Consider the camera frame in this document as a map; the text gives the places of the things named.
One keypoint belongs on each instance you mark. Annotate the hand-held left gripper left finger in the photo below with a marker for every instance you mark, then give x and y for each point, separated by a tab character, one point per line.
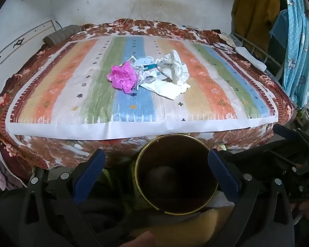
90	176

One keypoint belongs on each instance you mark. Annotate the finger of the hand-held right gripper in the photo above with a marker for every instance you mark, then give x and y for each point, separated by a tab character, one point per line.
283	132
249	162

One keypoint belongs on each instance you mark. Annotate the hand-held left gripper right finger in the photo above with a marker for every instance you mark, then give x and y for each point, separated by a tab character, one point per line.
222	176

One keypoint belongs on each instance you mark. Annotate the dark round bin gold rim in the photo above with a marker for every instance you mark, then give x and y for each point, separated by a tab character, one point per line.
175	182

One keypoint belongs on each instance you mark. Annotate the pink paper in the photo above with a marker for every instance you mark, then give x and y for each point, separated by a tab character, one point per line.
123	78

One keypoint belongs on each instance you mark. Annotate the white plastic bag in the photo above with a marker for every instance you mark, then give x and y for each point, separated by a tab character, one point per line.
164	88

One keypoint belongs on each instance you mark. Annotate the white paper wrapper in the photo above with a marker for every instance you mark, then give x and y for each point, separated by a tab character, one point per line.
180	69

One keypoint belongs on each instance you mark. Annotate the person's right hand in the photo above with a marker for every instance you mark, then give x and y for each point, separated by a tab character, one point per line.
307	212

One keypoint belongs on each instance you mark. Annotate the brown floral blanket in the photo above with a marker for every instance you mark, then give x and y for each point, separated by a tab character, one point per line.
67	153

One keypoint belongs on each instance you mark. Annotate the blue dotted curtain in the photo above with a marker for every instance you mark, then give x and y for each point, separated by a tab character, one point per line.
298	43

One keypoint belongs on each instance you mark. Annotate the striped colourful mat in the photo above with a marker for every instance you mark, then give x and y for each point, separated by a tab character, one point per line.
67	82

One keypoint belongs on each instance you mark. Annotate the pile of small packets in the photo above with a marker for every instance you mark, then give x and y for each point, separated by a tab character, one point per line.
223	45

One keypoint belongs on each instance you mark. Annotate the mustard yellow jacket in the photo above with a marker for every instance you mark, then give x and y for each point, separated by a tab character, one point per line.
257	10

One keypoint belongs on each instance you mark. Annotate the grey rolled cloth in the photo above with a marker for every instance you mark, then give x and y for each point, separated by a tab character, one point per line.
59	34

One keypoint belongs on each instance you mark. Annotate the white door panel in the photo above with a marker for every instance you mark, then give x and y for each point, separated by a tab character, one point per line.
20	43

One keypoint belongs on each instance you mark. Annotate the metal bed frame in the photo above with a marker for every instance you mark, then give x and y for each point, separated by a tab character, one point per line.
253	45

